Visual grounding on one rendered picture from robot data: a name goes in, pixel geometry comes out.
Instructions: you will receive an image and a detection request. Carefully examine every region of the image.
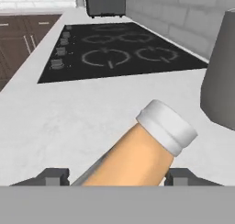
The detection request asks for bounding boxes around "grey cylindrical container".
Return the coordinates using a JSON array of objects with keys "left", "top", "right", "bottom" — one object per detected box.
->
[{"left": 200, "top": 8, "right": 235, "bottom": 131}]

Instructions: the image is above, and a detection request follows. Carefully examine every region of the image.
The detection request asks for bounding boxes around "orange bottle with white cap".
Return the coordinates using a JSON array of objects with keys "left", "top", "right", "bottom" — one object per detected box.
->
[{"left": 71, "top": 99, "right": 199, "bottom": 187}]

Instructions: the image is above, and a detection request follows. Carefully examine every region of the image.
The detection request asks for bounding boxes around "dark grey toaster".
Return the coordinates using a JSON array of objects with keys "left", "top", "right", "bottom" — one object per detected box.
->
[{"left": 80, "top": 0, "right": 128, "bottom": 19}]

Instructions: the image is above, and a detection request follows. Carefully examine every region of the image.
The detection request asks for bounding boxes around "dark brown cupboard run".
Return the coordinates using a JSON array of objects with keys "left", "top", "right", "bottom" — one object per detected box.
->
[{"left": 0, "top": 14, "right": 63, "bottom": 91}]

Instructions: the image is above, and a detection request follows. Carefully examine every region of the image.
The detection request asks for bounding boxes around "black hob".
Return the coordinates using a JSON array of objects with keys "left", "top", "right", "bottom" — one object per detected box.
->
[{"left": 37, "top": 21, "right": 209, "bottom": 84}]

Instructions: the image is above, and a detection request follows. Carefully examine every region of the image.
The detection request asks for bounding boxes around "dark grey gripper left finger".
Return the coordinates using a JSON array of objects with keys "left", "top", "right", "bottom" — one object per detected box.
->
[{"left": 10, "top": 168, "right": 71, "bottom": 187}]

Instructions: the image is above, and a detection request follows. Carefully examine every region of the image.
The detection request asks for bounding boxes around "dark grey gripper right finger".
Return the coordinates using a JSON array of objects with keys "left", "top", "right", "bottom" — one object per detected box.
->
[{"left": 163, "top": 168, "right": 224, "bottom": 187}]

